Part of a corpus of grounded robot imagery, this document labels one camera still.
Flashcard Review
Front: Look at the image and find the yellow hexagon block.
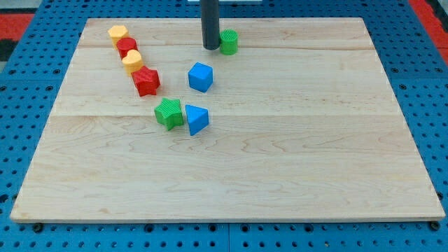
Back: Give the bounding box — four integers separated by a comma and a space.
108, 25, 129, 49

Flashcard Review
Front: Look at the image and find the blue cube block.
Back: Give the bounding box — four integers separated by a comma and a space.
188, 62, 214, 92

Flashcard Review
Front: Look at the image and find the light wooden board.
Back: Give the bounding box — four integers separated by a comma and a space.
10, 17, 445, 223

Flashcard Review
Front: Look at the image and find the yellow heart block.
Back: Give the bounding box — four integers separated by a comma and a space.
122, 50, 144, 76

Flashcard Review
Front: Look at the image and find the green star block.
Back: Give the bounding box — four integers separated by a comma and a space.
154, 97, 184, 131

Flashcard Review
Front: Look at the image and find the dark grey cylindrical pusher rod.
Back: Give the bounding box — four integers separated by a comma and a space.
199, 0, 220, 50

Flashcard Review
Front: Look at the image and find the blue triangle block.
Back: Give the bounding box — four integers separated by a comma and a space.
185, 104, 209, 136

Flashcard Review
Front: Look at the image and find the green cylinder block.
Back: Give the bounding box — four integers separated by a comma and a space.
220, 29, 239, 55

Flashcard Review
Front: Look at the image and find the red cylinder block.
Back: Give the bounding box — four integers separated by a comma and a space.
116, 37, 138, 59

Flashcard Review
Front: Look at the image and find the red star block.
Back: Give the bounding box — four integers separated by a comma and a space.
132, 66, 160, 97

